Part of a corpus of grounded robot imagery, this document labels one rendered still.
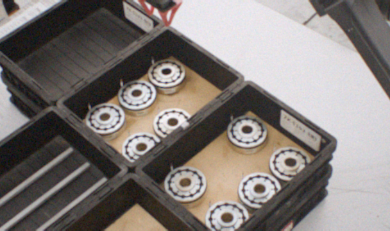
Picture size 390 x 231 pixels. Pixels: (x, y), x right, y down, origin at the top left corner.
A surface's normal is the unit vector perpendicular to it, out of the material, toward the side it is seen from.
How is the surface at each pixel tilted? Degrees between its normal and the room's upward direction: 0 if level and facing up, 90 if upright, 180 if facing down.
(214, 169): 0
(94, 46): 0
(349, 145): 0
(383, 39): 39
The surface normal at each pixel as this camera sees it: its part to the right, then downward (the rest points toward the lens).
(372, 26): 0.41, -0.17
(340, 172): -0.04, -0.64
